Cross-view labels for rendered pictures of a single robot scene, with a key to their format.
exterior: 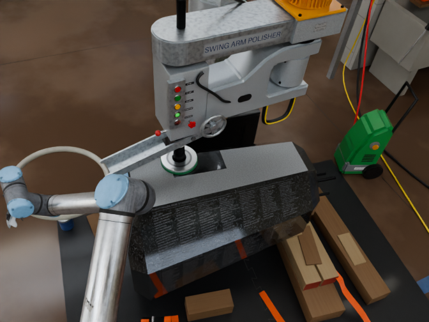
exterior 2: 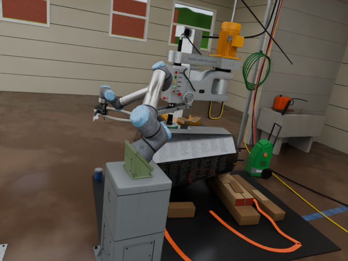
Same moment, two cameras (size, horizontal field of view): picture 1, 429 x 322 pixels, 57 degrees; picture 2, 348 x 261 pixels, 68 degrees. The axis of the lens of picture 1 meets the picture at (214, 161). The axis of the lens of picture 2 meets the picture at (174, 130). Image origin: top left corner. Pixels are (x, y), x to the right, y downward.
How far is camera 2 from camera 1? 175 cm
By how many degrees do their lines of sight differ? 32
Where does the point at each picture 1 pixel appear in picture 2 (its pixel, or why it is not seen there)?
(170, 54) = (175, 57)
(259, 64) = (208, 75)
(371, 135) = (262, 148)
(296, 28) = (222, 61)
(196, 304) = (173, 205)
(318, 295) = (244, 208)
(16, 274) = (67, 192)
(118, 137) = not seen: hidden behind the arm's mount
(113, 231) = (159, 74)
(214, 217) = (187, 144)
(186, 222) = (173, 143)
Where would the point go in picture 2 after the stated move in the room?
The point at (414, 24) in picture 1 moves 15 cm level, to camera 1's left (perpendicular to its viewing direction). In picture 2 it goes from (276, 114) to (268, 113)
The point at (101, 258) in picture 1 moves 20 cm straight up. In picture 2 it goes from (154, 80) to (157, 54)
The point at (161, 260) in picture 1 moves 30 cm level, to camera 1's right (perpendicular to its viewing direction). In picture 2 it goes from (160, 158) to (188, 162)
